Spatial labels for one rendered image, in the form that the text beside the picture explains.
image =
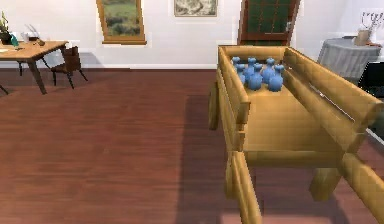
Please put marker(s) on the blue vase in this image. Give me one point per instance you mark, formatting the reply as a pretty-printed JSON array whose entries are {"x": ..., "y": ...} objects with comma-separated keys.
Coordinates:
[
  {"x": 258, "y": 67},
  {"x": 250, "y": 68},
  {"x": 275, "y": 81},
  {"x": 236, "y": 60},
  {"x": 255, "y": 81},
  {"x": 268, "y": 71},
  {"x": 240, "y": 74}
]

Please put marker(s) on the brown door with green panes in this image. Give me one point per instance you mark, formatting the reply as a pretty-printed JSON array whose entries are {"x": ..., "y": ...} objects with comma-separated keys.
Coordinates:
[{"x": 268, "y": 20}]

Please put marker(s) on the white cup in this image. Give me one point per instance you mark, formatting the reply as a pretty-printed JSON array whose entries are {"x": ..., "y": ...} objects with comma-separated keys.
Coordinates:
[{"x": 24, "y": 36}]

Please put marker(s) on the framed grey picture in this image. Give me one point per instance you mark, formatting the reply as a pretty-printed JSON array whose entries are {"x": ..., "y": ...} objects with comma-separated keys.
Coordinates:
[{"x": 195, "y": 7}]

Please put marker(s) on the dark bowl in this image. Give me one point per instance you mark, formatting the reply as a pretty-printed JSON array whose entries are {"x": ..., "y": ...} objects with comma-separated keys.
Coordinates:
[{"x": 33, "y": 39}]

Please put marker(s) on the green house plant in pot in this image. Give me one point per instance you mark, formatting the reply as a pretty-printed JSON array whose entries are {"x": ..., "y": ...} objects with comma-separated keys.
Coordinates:
[{"x": 4, "y": 31}]

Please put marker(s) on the dark brown chair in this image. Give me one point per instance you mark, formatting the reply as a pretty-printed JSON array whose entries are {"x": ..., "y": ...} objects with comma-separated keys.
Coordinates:
[{"x": 68, "y": 63}]

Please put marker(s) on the tan vase with twigs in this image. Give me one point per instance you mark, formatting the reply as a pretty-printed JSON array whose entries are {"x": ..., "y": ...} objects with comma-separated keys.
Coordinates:
[{"x": 364, "y": 35}]

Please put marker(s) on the black television set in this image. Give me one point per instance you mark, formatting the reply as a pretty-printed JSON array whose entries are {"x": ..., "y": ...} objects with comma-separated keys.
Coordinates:
[{"x": 373, "y": 80}]

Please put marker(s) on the teal bottle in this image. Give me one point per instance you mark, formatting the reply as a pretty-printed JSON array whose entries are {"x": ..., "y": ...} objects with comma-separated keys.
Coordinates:
[{"x": 14, "y": 40}]

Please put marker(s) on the round table with grey cloth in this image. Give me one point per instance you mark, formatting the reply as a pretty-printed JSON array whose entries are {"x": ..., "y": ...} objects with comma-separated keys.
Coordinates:
[{"x": 346, "y": 58}]

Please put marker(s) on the wooden cart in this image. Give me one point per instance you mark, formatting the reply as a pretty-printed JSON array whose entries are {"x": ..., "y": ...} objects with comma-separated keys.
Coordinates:
[{"x": 286, "y": 123}]

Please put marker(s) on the wooden dining table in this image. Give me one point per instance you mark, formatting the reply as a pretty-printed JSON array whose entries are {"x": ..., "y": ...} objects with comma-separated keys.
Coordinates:
[{"x": 30, "y": 53}]

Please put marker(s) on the wood framed window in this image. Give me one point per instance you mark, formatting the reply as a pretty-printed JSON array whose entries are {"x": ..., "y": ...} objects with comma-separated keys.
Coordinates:
[{"x": 121, "y": 20}]

